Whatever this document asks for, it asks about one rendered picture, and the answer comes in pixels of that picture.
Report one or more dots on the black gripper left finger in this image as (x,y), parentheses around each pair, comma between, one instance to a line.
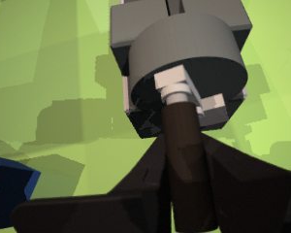
(139,203)

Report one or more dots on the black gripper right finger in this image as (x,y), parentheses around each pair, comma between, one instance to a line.
(249,194)

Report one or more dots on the blue rectangular block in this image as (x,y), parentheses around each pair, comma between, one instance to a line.
(17,182)

